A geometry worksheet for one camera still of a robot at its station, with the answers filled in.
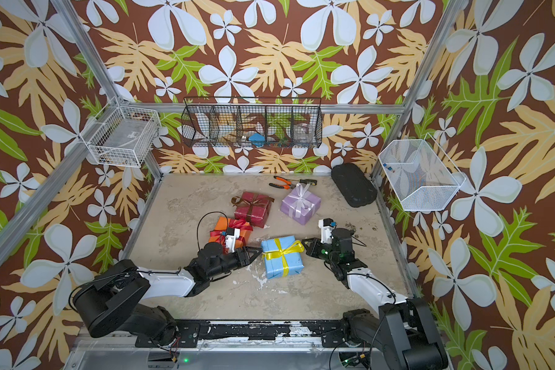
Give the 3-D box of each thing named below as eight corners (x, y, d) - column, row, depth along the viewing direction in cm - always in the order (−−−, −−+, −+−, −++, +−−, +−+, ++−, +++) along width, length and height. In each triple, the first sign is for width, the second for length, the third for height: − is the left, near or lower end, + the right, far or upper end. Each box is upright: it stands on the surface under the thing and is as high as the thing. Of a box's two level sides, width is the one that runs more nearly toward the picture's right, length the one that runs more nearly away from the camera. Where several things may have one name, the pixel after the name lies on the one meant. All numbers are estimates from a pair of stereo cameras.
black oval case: (351, 210, 109) (354, 201, 104) (328, 175, 124) (330, 166, 119) (377, 202, 112) (382, 194, 107) (352, 169, 127) (355, 160, 122)
